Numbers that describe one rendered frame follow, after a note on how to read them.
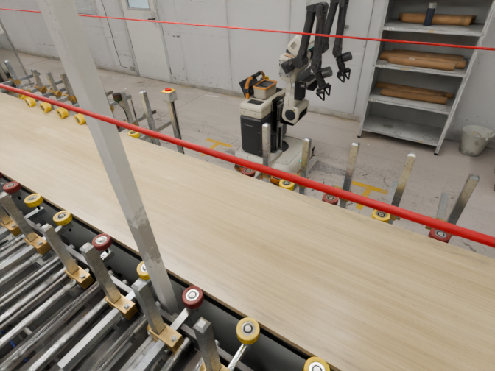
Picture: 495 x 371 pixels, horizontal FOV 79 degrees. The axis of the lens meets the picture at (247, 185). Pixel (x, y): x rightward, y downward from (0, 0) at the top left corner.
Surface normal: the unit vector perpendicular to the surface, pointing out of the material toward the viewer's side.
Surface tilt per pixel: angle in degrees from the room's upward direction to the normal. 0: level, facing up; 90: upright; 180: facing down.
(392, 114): 90
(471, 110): 90
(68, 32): 90
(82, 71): 90
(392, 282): 0
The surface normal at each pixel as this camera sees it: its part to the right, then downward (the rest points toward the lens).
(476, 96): -0.54, 0.54
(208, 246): -0.04, -0.79
